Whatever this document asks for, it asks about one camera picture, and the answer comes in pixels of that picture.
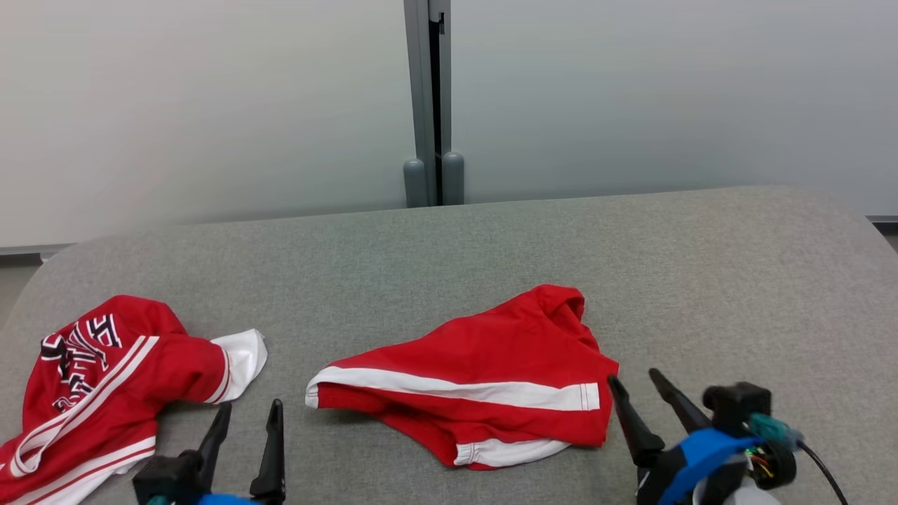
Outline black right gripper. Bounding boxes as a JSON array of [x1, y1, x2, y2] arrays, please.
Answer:
[[608, 368, 713, 505]]

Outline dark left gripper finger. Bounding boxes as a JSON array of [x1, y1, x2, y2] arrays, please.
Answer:
[[196, 402, 232, 492], [250, 398, 286, 502]]

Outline red printed basketball jersey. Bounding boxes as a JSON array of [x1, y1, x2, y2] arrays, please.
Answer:
[[0, 295, 268, 505]]

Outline red shorts with white stripe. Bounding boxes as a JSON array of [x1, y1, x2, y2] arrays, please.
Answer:
[[305, 284, 619, 471]]

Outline grey cylindrical post foot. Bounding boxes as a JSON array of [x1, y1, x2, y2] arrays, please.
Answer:
[[441, 152, 465, 206], [403, 159, 429, 208]]

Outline grey partition post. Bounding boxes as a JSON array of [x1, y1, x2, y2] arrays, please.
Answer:
[[403, 0, 452, 208]]

